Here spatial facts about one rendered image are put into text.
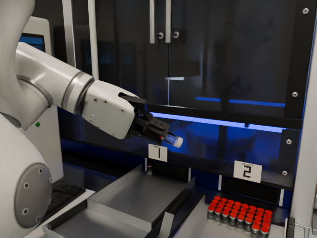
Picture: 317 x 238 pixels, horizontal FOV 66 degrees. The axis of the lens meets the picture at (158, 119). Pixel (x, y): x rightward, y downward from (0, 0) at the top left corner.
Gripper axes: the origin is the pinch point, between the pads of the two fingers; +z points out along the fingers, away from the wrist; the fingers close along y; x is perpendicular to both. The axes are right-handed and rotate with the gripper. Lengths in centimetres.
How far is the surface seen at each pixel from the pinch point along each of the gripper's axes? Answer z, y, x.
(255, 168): 36.3, -17.6, 18.8
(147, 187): 11, -51, 14
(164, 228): 16.3, -31.0, -5.8
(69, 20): -51, -28, 58
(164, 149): 9.9, -37.0, 24.2
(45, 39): -55, -35, 48
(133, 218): 7.5, -36.2, -4.9
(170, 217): 16.6, -29.1, -2.9
